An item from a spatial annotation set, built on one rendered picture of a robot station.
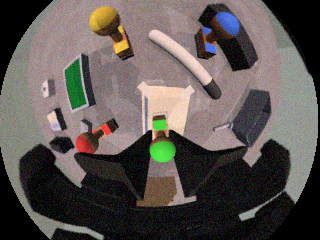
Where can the yellow rubber stamp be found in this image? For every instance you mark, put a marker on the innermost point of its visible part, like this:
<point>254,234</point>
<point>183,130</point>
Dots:
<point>105,22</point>

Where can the black rectangular bar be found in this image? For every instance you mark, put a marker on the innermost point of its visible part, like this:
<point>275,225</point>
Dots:
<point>62,145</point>

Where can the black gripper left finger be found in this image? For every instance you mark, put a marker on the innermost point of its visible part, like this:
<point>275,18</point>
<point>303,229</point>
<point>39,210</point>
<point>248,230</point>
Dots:
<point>130,166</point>

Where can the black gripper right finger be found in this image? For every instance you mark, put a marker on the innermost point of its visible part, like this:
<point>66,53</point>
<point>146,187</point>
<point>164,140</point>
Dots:
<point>195,164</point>

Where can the black rectangular pad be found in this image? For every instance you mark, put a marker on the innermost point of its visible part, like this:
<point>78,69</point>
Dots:
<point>238,50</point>

